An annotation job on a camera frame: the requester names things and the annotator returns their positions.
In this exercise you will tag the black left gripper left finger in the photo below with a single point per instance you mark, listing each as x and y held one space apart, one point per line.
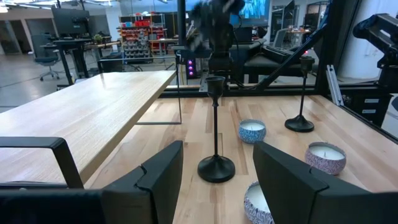
155 193

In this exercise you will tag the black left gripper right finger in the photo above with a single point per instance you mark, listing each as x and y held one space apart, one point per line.
289 186

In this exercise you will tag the white navy speckled candle tin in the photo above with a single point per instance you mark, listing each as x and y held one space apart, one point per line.
253 202

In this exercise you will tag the pink purple patterned candle tin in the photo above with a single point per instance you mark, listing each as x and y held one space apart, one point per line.
325 163

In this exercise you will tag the black metal candlestick holder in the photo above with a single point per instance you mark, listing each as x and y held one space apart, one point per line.
215 169
299 124

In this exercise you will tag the blue patterned candle tin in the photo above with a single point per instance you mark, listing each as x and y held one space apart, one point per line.
252 135

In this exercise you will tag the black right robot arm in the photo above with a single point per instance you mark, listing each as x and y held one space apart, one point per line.
219 65

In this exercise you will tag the large blue display screen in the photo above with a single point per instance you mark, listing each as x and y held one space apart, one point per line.
253 9

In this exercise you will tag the computer with purple lights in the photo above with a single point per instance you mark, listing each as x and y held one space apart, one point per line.
190 67

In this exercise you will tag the black padded bench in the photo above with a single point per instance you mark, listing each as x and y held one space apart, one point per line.
267 63

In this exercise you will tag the storage rack with red bins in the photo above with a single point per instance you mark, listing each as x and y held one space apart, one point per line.
140 37

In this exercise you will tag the silver aluminium extrusion bar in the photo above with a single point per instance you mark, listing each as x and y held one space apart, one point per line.
334 84

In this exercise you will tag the black box with white labels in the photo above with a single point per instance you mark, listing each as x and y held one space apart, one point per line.
370 109

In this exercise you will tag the wooden shelf riser black legs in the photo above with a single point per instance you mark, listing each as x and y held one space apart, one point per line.
77 109

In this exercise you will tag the black computer monitor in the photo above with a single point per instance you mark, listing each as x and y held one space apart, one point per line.
71 21

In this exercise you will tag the black standing desk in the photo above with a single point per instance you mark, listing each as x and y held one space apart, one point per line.
71 46

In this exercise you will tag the blue office chair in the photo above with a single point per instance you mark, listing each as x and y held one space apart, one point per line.
46 60

